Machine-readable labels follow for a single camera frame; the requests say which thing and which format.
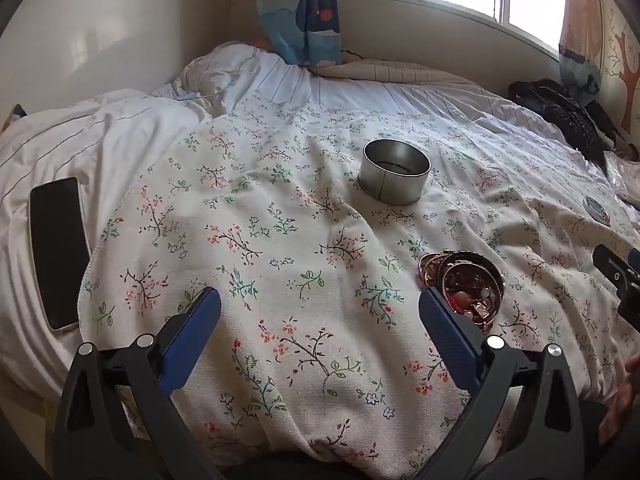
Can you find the heap of assorted jewelry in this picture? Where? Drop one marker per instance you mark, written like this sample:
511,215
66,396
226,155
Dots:
467,287

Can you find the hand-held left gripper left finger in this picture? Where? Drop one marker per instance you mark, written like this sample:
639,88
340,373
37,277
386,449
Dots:
196,327

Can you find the clear plastic bag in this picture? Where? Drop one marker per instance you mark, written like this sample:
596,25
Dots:
622,177

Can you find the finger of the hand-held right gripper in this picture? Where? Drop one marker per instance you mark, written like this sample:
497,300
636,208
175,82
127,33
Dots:
610,262

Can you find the person's right hand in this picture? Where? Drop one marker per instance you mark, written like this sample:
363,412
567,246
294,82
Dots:
620,405

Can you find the round tin lid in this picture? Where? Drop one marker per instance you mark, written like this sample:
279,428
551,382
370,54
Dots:
596,208

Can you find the orange pillow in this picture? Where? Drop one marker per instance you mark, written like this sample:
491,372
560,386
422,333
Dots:
261,42

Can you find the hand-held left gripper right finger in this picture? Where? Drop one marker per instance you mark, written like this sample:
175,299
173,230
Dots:
449,341

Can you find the floral blanket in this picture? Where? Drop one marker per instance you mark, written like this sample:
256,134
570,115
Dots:
280,280

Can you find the beige striped quilt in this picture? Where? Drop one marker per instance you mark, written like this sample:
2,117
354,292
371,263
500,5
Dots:
395,72

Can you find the whale print curtain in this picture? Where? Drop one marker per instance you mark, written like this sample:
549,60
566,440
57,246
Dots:
300,15

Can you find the black smartphone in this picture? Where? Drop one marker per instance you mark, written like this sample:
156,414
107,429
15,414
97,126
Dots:
57,255

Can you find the wardrobe with tree sticker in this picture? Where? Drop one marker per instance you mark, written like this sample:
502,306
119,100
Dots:
622,60

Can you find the pink curtain blue hem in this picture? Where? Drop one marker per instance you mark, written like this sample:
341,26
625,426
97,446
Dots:
580,30

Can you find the round metal tin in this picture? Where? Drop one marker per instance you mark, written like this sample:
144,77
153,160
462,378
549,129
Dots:
395,185

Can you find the black jacket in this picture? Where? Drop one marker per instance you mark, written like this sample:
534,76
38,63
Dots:
567,112

